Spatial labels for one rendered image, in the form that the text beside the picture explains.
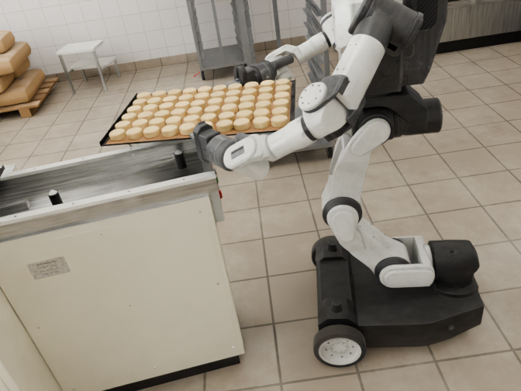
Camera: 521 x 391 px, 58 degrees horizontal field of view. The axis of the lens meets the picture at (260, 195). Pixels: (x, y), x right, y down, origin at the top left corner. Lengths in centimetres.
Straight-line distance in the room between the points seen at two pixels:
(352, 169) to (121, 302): 90
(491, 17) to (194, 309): 416
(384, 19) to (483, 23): 393
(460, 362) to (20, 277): 158
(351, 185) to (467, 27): 356
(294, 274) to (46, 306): 116
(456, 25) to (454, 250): 334
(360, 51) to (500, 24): 410
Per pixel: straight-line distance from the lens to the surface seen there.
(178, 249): 155
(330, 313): 188
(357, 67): 115
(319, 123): 112
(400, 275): 190
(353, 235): 175
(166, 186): 143
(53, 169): 176
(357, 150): 156
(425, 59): 147
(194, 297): 169
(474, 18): 508
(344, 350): 193
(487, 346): 212
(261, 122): 142
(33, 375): 182
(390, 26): 123
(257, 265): 242
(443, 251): 195
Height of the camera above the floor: 161
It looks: 33 degrees down
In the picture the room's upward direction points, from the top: 9 degrees counter-clockwise
